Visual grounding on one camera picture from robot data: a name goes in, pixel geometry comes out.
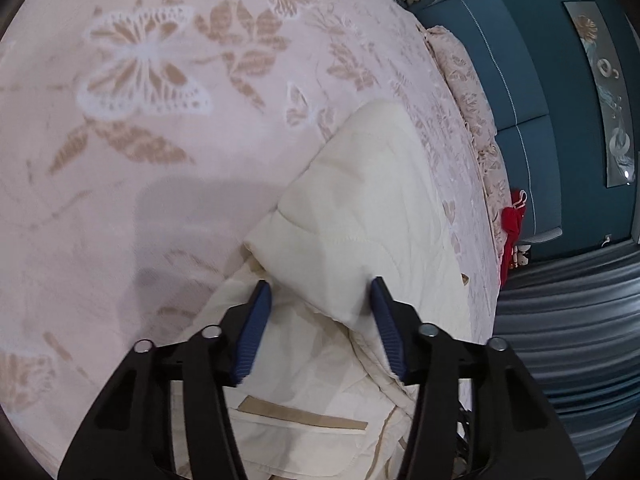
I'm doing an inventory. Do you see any blue padded headboard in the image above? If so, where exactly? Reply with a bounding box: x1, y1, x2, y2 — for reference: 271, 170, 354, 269
412, 0, 565, 261

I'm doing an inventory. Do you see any red garment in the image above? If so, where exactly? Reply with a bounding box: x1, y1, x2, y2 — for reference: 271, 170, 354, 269
497, 189, 532, 287

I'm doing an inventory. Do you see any grey curtain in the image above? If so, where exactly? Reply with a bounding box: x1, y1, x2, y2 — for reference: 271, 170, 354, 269
492, 239, 640, 480

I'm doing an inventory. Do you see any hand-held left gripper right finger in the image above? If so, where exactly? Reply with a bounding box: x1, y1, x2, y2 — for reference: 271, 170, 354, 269
370, 276, 586, 480

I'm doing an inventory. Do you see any floral wall art panel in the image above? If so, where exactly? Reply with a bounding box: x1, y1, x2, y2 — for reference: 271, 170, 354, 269
562, 0, 640, 189

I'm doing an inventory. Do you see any beige leaf print pillow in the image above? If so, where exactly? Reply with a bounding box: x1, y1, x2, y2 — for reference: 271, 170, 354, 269
424, 25, 512, 263

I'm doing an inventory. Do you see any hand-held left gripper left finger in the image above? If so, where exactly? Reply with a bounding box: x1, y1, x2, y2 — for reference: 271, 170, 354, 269
57, 280, 273, 480

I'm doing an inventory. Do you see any cream quilted blanket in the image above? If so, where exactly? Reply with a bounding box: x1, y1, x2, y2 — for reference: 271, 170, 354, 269
172, 99, 476, 480

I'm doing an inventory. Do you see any pink butterfly print bedspread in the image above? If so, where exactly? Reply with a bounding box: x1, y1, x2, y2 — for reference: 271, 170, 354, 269
0, 0, 502, 480

